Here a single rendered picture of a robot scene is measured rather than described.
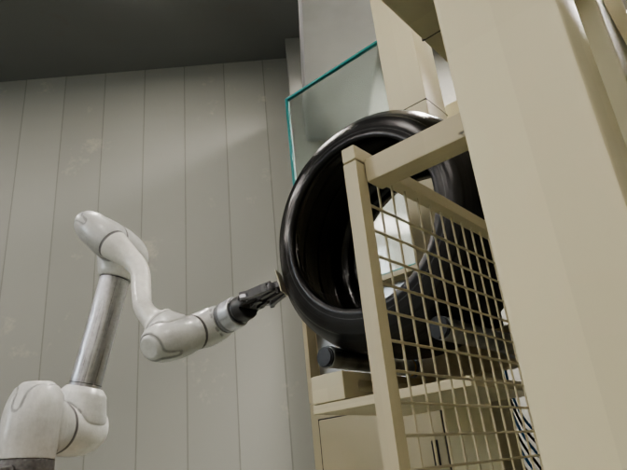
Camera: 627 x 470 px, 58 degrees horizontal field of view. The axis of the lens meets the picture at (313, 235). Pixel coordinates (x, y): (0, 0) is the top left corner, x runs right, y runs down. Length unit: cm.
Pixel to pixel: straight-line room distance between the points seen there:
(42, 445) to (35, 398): 13
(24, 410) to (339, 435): 96
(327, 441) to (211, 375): 287
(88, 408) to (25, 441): 24
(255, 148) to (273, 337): 183
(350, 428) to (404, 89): 110
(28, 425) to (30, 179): 434
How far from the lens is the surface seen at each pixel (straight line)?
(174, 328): 155
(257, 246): 506
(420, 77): 180
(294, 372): 474
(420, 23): 147
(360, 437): 195
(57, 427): 186
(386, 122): 128
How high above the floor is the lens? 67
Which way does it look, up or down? 23 degrees up
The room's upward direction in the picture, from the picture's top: 6 degrees counter-clockwise
